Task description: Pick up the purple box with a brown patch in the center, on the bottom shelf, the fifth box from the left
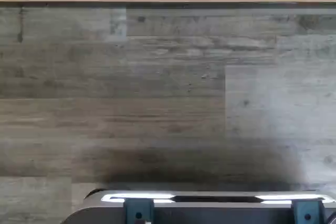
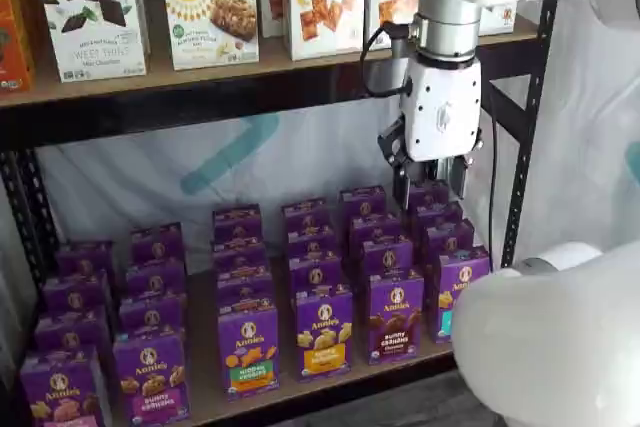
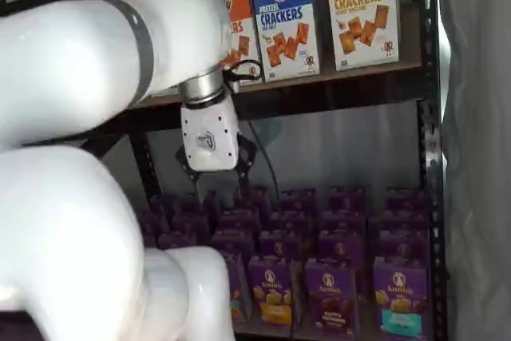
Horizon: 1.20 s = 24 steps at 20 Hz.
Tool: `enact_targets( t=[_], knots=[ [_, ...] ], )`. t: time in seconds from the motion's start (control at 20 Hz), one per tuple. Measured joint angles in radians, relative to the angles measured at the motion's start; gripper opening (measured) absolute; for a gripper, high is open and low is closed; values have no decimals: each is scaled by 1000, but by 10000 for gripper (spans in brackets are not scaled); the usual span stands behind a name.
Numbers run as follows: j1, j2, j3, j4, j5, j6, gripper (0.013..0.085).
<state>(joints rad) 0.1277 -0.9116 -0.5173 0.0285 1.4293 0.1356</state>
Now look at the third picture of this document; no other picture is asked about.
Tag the black metal shelving rack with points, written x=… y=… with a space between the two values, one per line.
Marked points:
x=429 y=77

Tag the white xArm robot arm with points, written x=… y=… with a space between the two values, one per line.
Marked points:
x=60 y=77

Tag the blue pretzel crackers box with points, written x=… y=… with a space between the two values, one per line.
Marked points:
x=279 y=17

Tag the purple Annie's box brown patch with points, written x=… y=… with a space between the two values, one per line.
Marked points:
x=329 y=297

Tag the purple Annie's box yellow patch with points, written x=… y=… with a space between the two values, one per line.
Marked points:
x=271 y=293

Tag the purple Annie's box teal patch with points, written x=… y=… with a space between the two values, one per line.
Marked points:
x=403 y=297

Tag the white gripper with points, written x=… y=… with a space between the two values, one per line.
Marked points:
x=207 y=137

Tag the orange pretzel crackers box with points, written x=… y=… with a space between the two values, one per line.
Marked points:
x=239 y=1

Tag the yellow pretzel crackers box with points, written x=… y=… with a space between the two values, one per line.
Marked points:
x=359 y=17

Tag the purple Annie's box green patch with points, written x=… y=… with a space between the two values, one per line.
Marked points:
x=237 y=289

